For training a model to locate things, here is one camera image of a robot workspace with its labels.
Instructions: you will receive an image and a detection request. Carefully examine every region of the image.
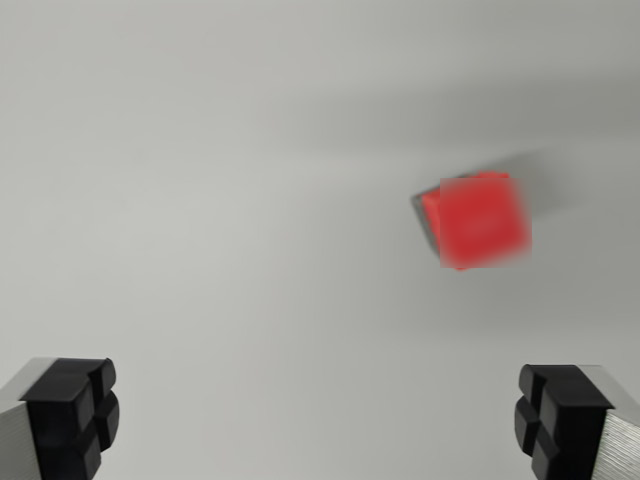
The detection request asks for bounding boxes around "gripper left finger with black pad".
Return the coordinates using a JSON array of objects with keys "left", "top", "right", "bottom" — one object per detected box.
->
[{"left": 0, "top": 356, "right": 122, "bottom": 480}]

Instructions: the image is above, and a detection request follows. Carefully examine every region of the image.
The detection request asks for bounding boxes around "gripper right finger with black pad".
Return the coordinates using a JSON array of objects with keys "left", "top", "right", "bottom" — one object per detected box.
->
[{"left": 513, "top": 363, "right": 640, "bottom": 480}]

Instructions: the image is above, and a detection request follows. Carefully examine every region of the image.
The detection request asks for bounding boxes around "red embossed cube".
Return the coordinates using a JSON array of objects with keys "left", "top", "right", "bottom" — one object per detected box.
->
[{"left": 420, "top": 171, "right": 533, "bottom": 272}]

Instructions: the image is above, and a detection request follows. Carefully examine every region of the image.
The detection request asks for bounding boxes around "grey embossed cube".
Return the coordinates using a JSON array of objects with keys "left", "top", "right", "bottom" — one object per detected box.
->
[{"left": 410, "top": 188, "right": 442, "bottom": 254}]

